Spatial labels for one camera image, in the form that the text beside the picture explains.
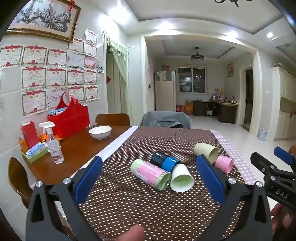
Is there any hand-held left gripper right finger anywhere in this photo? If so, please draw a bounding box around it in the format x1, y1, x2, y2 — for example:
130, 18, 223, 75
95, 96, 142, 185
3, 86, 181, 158
196, 155, 273, 241

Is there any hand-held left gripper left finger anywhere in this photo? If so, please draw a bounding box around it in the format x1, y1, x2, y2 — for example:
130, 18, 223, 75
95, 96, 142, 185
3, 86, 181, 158
25, 156, 103, 241

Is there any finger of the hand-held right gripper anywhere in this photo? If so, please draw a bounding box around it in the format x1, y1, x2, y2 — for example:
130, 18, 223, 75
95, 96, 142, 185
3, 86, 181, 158
274, 146, 296, 173
250, 152, 279, 180

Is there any white cup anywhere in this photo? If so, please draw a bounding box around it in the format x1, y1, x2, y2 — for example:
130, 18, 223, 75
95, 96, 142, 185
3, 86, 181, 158
170, 163, 194, 193

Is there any beige cup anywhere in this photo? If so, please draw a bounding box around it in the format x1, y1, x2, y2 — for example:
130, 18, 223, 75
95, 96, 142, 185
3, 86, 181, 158
193, 142, 219, 164

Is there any black and blue cup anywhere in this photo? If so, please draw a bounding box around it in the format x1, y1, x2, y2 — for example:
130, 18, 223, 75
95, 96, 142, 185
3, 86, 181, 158
150, 151, 182, 172

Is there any pink and green cylindrical cup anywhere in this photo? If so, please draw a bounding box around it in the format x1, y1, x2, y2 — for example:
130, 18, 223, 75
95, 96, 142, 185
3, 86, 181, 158
130, 159, 172, 191

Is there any person's right hand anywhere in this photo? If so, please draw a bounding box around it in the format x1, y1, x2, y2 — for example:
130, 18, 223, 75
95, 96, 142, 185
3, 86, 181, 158
270, 203, 286, 235

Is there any person's left hand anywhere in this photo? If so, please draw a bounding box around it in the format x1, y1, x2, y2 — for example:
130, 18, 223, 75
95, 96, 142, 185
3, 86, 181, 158
115, 224, 145, 241

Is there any pink chequered table cover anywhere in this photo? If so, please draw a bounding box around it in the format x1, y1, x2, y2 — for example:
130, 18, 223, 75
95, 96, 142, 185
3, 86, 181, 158
211, 130, 257, 186

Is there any clear spray bottle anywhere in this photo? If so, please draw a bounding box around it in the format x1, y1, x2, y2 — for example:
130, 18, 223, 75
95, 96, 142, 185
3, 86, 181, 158
39, 122, 64, 164

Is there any white bowl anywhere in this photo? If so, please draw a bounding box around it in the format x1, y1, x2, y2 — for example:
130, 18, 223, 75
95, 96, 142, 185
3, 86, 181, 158
88, 126, 112, 140

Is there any dark wooden desk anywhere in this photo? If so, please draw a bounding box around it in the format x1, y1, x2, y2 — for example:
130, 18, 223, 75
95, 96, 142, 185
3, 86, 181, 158
193, 100, 239, 124

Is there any green storage tray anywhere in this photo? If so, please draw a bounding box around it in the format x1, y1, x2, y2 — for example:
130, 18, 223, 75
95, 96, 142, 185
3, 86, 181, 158
20, 142, 49, 163

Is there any blue tissue packet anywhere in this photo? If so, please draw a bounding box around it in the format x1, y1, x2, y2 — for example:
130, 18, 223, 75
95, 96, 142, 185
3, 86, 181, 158
25, 143, 48, 157

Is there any red tote bag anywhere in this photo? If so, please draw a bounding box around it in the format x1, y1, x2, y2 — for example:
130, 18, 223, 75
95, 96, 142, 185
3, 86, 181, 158
47, 92, 90, 139

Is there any brown dotted tablecloth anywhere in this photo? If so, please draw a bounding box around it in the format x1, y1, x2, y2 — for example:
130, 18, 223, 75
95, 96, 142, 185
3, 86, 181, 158
76, 126, 257, 241

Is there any wooden chair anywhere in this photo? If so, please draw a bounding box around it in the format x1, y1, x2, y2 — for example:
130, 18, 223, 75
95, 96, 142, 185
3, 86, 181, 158
95, 113, 130, 127
8, 157, 34, 209

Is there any orange bottle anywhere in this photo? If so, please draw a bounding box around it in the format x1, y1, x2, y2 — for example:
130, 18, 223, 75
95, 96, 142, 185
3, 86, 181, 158
19, 136, 29, 153

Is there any chair with grey jacket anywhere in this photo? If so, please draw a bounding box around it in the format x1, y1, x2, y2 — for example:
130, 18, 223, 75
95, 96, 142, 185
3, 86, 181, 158
140, 111, 191, 129

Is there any red box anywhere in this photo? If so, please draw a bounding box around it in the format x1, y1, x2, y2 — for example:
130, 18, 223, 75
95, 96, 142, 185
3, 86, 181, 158
21, 121, 39, 149

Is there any cardboard box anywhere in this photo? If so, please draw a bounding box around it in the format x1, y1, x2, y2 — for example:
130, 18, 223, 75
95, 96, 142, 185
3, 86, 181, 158
184, 100, 194, 115

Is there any white refrigerator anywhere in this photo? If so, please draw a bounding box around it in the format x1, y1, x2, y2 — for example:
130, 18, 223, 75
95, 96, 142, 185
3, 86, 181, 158
154, 70, 176, 112

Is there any window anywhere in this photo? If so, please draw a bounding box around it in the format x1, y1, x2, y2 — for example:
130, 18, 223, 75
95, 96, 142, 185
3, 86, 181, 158
178, 67, 207, 94

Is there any group of award certificates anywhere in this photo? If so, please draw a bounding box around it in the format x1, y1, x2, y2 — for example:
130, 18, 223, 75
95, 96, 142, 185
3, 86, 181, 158
0, 28, 104, 117

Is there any black ceiling fan lamp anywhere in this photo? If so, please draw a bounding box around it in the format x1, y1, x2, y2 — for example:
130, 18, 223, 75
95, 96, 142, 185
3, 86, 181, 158
191, 47, 204, 61

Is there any green door curtain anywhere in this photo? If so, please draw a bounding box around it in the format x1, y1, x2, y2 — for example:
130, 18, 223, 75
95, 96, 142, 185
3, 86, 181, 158
106, 35, 130, 114

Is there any dark chandelier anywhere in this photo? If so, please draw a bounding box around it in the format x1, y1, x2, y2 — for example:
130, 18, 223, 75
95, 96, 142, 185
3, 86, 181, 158
214, 0, 240, 7

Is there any framed blossom painting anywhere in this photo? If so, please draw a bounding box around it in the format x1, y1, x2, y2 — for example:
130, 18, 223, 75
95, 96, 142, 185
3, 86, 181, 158
5, 0, 82, 43

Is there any white wall cabinet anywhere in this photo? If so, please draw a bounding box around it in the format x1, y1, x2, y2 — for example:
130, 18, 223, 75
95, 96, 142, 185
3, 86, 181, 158
272, 67, 296, 141

